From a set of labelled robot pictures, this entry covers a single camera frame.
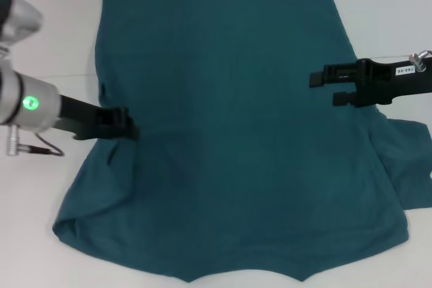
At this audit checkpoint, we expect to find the dark cable with metal plug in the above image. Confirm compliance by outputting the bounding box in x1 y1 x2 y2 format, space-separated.
5 125 65 157

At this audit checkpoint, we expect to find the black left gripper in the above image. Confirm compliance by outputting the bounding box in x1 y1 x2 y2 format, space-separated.
53 94 141 141

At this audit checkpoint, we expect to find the teal blue t-shirt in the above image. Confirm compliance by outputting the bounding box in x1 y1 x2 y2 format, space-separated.
52 0 432 284

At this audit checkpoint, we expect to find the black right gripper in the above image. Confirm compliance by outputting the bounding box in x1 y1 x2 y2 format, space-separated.
309 59 432 109

